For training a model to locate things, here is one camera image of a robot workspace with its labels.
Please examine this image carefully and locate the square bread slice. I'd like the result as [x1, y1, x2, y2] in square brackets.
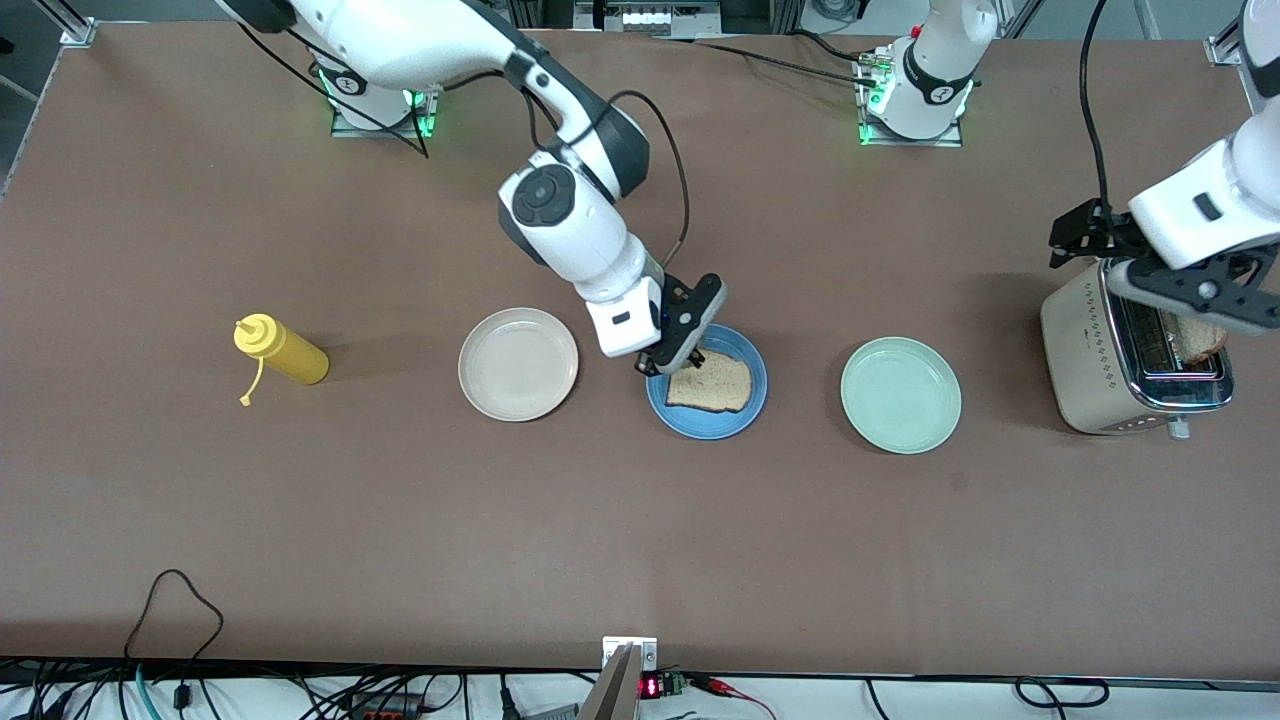
[665, 349, 753, 414]

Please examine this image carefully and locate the off-white round plate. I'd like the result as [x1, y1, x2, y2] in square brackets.
[458, 307, 580, 422]

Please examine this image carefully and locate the black cable loop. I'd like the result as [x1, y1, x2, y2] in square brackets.
[122, 568, 225, 663]

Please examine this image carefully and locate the round-topped toasted bread slice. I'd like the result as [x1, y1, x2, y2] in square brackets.
[1168, 312, 1230, 367]

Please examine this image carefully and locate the red clip lead wire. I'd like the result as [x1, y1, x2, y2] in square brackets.
[690, 676, 779, 720]

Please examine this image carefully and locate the light green round plate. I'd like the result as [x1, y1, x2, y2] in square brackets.
[840, 336, 963, 455]

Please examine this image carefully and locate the beige metal toaster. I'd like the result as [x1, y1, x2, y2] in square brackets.
[1040, 258, 1236, 441]

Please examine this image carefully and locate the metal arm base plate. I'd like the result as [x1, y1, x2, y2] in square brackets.
[328, 60, 443, 140]
[857, 52, 967, 149]

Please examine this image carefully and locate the grey camera mount pole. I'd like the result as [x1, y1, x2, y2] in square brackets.
[578, 645, 643, 720]

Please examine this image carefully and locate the yellow squeeze bottle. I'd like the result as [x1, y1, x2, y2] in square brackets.
[233, 313, 331, 407]

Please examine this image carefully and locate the background control equipment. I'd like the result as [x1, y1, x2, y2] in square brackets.
[575, 0, 721, 37]

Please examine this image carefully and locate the blue round plate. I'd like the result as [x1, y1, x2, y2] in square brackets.
[646, 323, 769, 441]

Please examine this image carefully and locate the metal table edge bracket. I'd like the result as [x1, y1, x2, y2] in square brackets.
[603, 637, 659, 673]

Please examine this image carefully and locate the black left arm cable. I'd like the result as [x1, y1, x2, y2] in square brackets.
[1076, 0, 1113, 211]

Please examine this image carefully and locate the black base power cable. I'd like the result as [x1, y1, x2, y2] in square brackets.
[640, 35, 886, 91]

